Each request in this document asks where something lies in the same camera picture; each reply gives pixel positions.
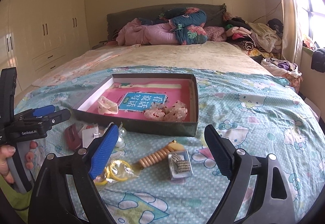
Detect pearl jewelry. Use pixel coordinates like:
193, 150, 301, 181
111, 123, 127, 157

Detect yellow bangles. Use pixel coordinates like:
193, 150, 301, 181
94, 160, 139, 186

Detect red ball earrings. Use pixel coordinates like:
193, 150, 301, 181
78, 124, 104, 148

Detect dark red hair clip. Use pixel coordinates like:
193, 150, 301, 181
64, 124, 82, 151

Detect wooden bead bracelet yellow tassel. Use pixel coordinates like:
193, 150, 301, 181
138, 140, 184, 168

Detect cream hair claw clip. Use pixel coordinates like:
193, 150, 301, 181
97, 96, 119, 114

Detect person's left hand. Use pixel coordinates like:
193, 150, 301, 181
0, 140, 39, 184

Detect Hello Kitty blue bedsheet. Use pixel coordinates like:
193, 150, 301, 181
15, 66, 324, 223

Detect pink polka-dot scrunchie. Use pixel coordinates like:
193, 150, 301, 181
144, 101, 188, 122

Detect green sleeve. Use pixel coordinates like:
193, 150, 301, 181
1, 176, 32, 223

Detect dark shallow cardboard box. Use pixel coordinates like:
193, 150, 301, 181
73, 73, 199, 137

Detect beige bed cover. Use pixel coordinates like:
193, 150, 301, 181
32, 41, 269, 87

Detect cream wardrobe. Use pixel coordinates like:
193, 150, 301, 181
1, 0, 90, 92

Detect pink quilt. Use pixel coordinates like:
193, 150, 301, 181
116, 19, 226, 46

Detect dark green headboard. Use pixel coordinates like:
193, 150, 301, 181
106, 3, 227, 41

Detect pile of clothes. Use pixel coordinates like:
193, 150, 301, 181
223, 12, 303, 92

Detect dark clothes on windowsill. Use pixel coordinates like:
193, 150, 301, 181
302, 38, 325, 73

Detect floral dark blue quilt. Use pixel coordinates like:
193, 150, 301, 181
138, 7, 208, 45

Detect cream curtain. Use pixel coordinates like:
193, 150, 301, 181
281, 0, 302, 65

